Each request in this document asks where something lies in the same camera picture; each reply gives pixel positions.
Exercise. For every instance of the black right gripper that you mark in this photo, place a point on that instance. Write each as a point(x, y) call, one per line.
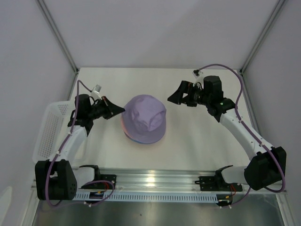
point(177, 97)

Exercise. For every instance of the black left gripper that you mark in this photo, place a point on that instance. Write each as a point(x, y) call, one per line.
point(113, 109)

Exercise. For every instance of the pink bucket hat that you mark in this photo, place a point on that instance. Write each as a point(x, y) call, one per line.
point(124, 128)

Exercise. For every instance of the lavender bucket hat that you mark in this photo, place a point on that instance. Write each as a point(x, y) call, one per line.
point(145, 118)

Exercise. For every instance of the blue bucket hat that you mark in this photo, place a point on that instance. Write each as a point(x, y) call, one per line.
point(145, 143)

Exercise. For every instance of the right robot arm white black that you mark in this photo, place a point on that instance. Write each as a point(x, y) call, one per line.
point(267, 163)

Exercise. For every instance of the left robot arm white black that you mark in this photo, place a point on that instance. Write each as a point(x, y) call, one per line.
point(87, 124)

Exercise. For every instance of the white plastic basket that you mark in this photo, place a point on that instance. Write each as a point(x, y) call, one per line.
point(54, 129)

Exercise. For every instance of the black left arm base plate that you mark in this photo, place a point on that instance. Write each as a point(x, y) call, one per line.
point(105, 185)

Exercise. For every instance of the aluminium mounting rail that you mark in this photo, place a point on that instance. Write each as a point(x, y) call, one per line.
point(152, 179)

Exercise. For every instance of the slotted grey cable duct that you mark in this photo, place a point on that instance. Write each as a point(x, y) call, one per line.
point(146, 197)

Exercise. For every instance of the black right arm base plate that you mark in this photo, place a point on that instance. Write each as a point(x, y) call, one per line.
point(216, 184)

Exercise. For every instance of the left aluminium frame post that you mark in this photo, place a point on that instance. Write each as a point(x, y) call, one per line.
point(57, 34)

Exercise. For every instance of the aluminium frame post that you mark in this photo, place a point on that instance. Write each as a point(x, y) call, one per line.
point(57, 34)
point(269, 24)

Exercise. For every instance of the right aluminium frame post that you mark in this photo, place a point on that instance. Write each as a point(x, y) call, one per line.
point(269, 24)

